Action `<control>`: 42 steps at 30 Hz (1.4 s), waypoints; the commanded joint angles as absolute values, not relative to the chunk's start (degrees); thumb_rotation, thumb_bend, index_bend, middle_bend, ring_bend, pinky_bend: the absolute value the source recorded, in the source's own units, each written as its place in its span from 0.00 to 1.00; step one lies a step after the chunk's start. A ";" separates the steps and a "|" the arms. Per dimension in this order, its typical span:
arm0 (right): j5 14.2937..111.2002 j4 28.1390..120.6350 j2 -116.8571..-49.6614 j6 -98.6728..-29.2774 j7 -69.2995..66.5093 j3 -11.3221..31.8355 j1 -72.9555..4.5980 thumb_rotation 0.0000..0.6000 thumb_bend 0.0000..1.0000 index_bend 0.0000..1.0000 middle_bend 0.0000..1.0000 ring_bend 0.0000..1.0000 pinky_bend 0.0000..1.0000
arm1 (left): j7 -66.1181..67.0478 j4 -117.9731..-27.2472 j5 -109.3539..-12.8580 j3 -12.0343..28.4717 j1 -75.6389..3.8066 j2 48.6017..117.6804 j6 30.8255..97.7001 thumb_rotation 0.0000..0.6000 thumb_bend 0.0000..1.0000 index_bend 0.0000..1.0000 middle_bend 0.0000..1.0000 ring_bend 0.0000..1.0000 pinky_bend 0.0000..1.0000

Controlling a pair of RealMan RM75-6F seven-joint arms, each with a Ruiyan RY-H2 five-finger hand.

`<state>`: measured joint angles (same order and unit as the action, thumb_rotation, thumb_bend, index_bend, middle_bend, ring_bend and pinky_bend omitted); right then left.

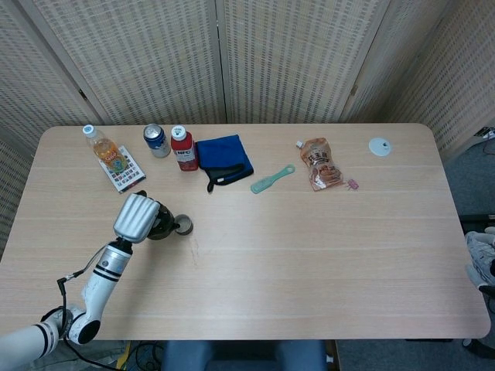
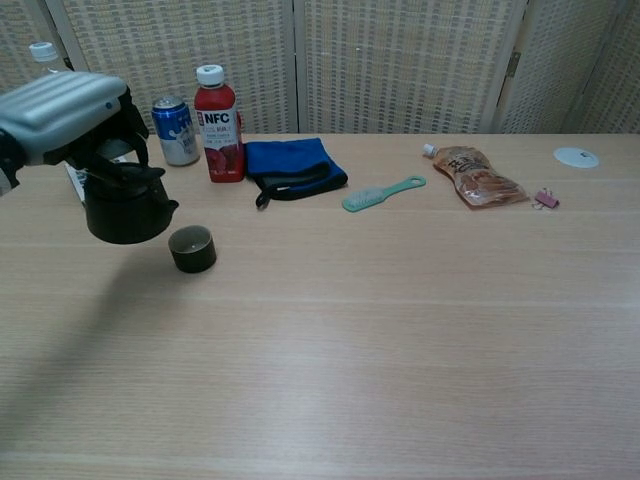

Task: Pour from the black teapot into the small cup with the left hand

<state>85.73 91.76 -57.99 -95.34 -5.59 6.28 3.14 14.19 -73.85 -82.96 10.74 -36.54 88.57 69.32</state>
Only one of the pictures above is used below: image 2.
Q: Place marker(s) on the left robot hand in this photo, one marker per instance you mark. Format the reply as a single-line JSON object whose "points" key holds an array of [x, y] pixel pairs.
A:
{"points": [[65, 110]]}

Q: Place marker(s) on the black round object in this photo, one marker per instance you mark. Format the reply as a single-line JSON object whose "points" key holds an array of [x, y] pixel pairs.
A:
{"points": [[125, 215]]}

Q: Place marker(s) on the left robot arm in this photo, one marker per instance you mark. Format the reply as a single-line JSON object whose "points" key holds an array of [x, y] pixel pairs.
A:
{"points": [[6, 170]]}

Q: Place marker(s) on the brass screen hinge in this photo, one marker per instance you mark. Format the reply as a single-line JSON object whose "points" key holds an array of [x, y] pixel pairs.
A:
{"points": [[66, 62], [513, 64]]}

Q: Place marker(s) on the Qoo orange drink bottle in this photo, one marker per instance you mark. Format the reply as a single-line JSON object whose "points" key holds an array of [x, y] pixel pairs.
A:
{"points": [[42, 52]]}

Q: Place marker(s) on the patterned box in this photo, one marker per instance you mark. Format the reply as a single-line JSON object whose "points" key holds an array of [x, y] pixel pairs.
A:
{"points": [[75, 182]]}

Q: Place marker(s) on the blue white drink can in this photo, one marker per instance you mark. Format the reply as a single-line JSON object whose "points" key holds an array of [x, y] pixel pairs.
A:
{"points": [[176, 132]]}

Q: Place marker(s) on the red NFC juice bottle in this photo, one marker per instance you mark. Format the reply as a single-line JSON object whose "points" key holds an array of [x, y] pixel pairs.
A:
{"points": [[220, 135]]}

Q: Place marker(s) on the dark green teacup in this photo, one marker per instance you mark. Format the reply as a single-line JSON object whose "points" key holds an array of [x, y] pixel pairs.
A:
{"points": [[194, 255]]}

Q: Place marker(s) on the blue and black cloth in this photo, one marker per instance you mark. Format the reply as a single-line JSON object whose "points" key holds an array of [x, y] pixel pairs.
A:
{"points": [[287, 157]]}

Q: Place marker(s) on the green brush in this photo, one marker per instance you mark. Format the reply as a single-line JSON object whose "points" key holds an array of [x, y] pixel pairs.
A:
{"points": [[370, 196]]}

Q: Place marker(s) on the woven folding screen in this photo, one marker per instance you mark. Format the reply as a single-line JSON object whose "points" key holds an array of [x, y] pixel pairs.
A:
{"points": [[400, 60]]}

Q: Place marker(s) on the brown spout pouch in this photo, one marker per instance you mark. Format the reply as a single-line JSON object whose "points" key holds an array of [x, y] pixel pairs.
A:
{"points": [[475, 175]]}

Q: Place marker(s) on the pink binder clip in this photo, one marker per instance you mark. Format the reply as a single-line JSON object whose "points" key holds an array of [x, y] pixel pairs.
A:
{"points": [[546, 200]]}

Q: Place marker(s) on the white round table grommet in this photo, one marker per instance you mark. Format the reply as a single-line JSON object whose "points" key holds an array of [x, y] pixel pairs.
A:
{"points": [[575, 157]]}

